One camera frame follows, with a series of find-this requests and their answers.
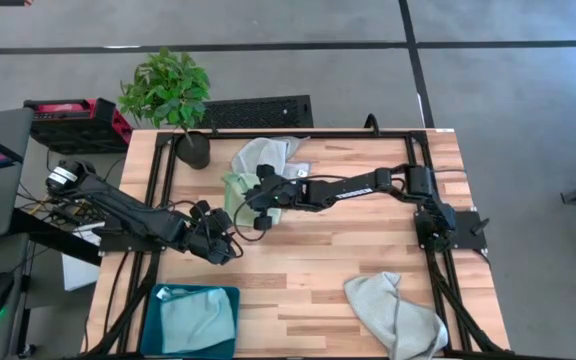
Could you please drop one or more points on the white box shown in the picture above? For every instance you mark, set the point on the white box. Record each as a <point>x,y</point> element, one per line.
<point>75,272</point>

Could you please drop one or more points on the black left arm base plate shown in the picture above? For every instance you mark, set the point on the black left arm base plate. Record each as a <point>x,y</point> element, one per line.
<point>118,246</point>

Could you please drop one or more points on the light blue microfiber towel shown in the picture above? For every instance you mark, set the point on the light blue microfiber towel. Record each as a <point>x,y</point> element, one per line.
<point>193,320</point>

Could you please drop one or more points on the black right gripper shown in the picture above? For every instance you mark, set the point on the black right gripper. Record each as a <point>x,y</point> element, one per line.
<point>278,195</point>

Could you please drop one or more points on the grey waffle towel with label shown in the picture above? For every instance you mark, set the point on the grey waffle towel with label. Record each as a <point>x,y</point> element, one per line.
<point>263,152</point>

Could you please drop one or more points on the black perforated computer case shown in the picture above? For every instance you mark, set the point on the black perforated computer case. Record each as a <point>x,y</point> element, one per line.
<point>268,112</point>

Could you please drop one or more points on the pale grey microfiber towel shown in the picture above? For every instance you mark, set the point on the pale grey microfiber towel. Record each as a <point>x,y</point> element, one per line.
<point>393,320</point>

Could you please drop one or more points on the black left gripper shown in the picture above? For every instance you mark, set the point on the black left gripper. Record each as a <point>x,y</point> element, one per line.
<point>210,240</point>

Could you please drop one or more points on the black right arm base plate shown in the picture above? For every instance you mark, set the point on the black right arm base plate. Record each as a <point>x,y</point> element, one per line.
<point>473,240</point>

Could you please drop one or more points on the green microfiber towel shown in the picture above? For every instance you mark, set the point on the green microfiber towel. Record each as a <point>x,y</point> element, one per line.
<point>238,192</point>

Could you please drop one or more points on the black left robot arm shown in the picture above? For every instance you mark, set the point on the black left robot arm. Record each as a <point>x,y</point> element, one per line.
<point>118,205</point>

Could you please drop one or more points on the green leafy plant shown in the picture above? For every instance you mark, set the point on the green leafy plant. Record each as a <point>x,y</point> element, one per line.
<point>168,90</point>

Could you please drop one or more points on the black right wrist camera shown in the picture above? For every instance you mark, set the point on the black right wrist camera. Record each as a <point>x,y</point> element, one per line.
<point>263,221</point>

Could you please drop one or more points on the teal plastic bin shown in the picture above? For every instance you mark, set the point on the teal plastic bin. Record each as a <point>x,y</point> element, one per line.
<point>148,345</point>

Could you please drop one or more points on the black aluminium table frame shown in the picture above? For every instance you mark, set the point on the black aluminium table frame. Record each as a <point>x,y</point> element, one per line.
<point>348,134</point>

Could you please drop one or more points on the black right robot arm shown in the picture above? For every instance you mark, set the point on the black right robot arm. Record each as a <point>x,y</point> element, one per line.
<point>353,190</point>

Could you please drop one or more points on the black plant pot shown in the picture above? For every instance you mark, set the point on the black plant pot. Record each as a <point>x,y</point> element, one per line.
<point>195,155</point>

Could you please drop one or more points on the red and black toolbox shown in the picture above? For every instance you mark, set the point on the red and black toolbox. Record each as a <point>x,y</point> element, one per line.
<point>68,125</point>

